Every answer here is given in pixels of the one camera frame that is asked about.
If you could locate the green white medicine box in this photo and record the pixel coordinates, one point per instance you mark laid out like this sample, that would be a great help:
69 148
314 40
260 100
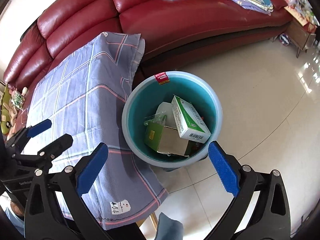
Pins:
189 124

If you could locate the red leather sofa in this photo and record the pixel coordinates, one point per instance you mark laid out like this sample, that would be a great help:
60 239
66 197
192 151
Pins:
175 32

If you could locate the wooden side table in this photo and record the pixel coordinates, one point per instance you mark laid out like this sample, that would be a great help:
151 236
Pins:
300 32

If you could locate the plush toys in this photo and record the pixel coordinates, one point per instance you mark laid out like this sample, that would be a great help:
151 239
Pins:
9 112

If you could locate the glitter bag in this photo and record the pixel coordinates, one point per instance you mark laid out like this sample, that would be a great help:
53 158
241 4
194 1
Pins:
17 99

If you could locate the teal trash bucket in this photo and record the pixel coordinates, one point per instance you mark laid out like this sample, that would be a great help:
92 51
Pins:
144 101

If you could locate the plaid grey tablecloth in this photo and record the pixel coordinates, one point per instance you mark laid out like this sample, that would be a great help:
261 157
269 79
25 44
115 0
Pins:
84 97

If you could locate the green cardboard box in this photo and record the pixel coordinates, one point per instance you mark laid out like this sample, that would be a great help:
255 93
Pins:
165 140

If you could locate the clear plastic wrapper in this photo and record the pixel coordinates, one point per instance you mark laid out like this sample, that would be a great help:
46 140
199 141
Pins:
159 118

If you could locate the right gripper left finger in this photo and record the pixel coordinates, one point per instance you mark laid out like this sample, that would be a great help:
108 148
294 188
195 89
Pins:
55 208

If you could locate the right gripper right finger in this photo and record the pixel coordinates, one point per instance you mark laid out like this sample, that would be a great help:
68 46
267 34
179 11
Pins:
271 216

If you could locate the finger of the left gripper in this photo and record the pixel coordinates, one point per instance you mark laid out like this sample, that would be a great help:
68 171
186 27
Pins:
53 148
24 135

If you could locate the white paper sheet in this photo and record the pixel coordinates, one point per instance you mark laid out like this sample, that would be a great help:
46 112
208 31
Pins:
165 113

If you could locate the grey sock foot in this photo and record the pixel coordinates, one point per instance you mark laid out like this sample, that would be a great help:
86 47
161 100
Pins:
169 229

